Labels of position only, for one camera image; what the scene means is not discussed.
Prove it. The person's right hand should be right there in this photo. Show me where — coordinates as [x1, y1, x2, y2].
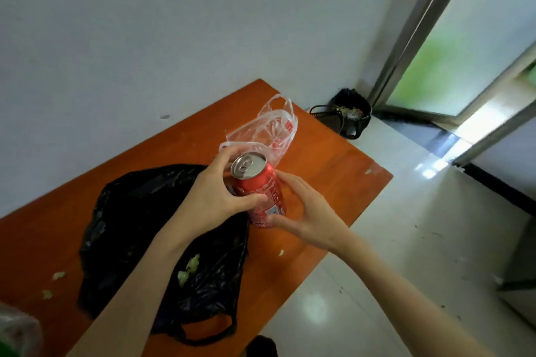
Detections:
[264, 169, 357, 255]

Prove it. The person's left hand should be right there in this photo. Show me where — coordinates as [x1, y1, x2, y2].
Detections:
[174, 144, 269, 244]

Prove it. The red cola can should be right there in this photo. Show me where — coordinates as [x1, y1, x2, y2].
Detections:
[230, 151, 288, 229]

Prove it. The large black plastic bag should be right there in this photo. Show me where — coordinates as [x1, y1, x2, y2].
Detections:
[77, 163, 251, 347]

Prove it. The clear plastic bag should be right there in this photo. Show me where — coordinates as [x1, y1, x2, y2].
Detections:
[219, 94, 299, 169]

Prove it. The clear vegetable bag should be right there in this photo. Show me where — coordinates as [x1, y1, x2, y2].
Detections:
[0, 302, 45, 357]

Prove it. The person's right forearm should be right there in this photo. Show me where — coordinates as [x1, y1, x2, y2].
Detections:
[333, 235, 499, 357]

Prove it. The person's left forearm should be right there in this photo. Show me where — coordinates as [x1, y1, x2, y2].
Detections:
[66, 218, 198, 357]

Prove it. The brown wooden table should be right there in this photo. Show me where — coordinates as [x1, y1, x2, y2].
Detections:
[0, 78, 394, 357]

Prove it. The black trash bag bin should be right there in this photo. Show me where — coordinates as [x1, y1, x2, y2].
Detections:
[328, 88, 374, 140]

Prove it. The black trouser leg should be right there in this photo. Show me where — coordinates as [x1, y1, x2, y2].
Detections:
[245, 335, 279, 357]

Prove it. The frosted glass door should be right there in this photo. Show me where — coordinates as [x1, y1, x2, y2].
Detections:
[368, 0, 536, 127]

